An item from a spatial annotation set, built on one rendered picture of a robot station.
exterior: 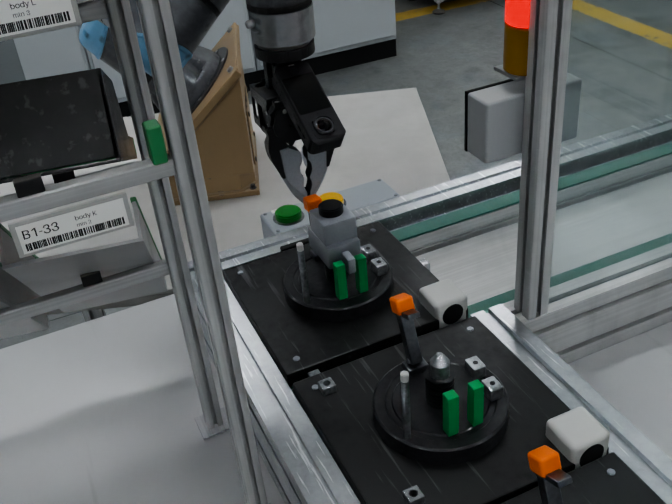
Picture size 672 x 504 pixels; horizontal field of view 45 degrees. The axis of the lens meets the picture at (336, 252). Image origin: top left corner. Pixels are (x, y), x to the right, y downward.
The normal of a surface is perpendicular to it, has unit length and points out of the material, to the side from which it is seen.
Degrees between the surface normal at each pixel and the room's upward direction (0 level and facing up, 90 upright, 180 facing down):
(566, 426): 0
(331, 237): 90
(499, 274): 0
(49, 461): 0
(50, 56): 90
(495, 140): 90
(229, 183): 90
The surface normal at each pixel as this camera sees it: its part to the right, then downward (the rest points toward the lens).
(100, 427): -0.08, -0.83
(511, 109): 0.41, 0.48
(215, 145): 0.11, 0.55
